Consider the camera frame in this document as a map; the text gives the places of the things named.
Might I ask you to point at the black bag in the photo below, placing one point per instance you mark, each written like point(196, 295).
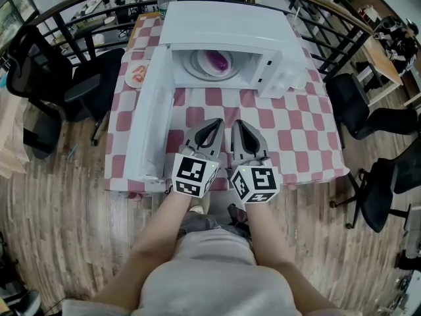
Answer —
point(42, 133)

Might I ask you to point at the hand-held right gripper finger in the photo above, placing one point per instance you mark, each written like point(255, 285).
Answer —
point(258, 143)
point(237, 147)

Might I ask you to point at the person's right forearm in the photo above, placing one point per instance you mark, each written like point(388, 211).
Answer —
point(266, 239)

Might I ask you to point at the black metal railing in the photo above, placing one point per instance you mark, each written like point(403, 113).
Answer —
point(64, 35)

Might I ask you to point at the person's grey shirt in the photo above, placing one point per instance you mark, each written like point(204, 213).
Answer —
point(213, 275)

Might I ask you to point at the small plate with food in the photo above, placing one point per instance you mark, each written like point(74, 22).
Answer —
point(136, 74)

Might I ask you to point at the person's grey shorts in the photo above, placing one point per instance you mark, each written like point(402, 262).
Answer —
point(204, 224)

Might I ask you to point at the black mesh office chair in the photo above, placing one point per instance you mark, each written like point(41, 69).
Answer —
point(92, 84)

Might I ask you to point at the black helmet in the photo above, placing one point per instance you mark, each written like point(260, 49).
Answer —
point(386, 23)

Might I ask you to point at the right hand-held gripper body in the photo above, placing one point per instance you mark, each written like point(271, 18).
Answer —
point(260, 183)

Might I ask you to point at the person's dark shoe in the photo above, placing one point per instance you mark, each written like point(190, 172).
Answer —
point(238, 216)

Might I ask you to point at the person's white shoe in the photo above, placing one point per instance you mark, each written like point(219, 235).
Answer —
point(197, 209)

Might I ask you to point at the purple eggplant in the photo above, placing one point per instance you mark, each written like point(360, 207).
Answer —
point(217, 61)

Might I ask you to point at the white microwave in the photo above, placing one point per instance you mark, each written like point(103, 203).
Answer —
point(223, 21)

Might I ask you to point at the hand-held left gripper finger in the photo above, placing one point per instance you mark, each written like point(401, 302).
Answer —
point(217, 143)
point(195, 137)

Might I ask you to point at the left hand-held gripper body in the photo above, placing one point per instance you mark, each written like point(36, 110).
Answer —
point(190, 173)

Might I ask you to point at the beige cloth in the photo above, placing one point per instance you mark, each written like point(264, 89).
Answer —
point(11, 133)

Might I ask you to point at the wooden desk with white legs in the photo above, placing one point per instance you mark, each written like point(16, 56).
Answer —
point(381, 58)

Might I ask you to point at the person's left forearm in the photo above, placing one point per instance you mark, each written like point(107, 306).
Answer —
point(161, 242)

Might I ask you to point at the pink white checkered tablecloth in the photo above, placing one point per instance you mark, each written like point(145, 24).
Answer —
point(296, 133)

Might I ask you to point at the blue stick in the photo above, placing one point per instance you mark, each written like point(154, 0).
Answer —
point(72, 150)

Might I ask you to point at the white side table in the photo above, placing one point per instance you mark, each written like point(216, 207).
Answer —
point(412, 229)

